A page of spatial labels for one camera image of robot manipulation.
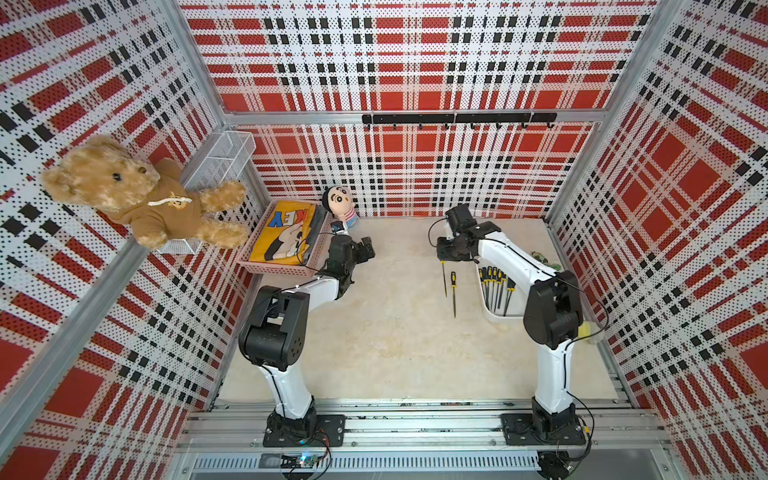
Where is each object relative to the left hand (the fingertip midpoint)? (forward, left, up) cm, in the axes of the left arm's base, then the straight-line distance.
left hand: (364, 240), depth 98 cm
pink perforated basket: (-6, +25, -8) cm, 27 cm away
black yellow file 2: (-9, -41, -12) cm, 43 cm away
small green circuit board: (-59, +10, -11) cm, 61 cm away
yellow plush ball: (-28, -66, -9) cm, 72 cm away
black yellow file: (-10, -31, -13) cm, 35 cm away
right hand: (-4, -27, 0) cm, 28 cm away
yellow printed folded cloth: (+7, +30, -6) cm, 32 cm away
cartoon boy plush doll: (+18, +11, +2) cm, 21 cm away
